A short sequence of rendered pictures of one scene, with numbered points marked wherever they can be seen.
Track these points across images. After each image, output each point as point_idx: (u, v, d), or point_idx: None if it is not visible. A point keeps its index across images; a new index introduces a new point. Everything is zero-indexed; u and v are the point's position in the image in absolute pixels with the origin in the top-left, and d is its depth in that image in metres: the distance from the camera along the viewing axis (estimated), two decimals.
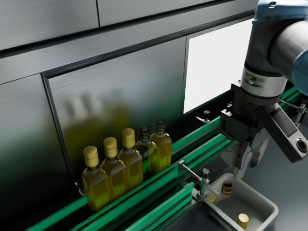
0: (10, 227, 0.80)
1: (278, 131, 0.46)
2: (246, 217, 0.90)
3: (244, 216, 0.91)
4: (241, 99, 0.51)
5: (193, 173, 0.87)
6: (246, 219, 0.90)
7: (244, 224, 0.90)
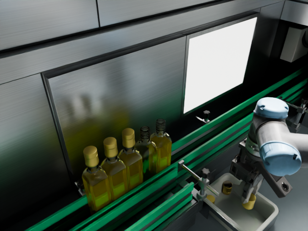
0: (10, 227, 0.80)
1: (270, 178, 0.72)
2: (253, 196, 0.84)
3: (251, 195, 0.85)
4: (246, 154, 0.76)
5: (193, 173, 0.87)
6: (253, 198, 0.84)
7: (251, 204, 0.84)
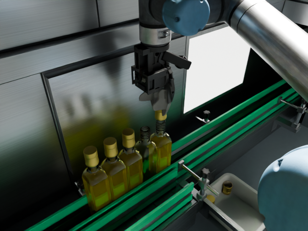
0: (10, 227, 0.80)
1: (178, 57, 0.69)
2: None
3: None
4: (151, 57, 0.64)
5: (193, 173, 0.87)
6: None
7: None
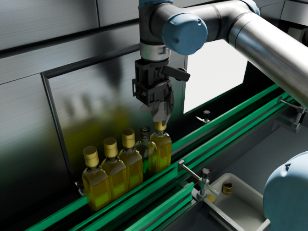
0: (10, 227, 0.80)
1: (178, 70, 0.71)
2: None
3: None
4: (151, 71, 0.66)
5: (193, 173, 0.87)
6: None
7: None
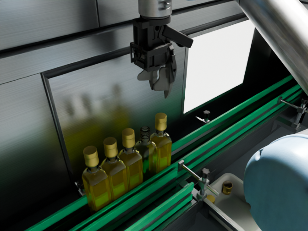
0: (10, 227, 0.80)
1: (180, 33, 0.65)
2: (160, 113, 0.79)
3: (158, 114, 0.79)
4: (151, 30, 0.60)
5: (193, 173, 0.87)
6: (162, 113, 0.79)
7: (166, 119, 0.80)
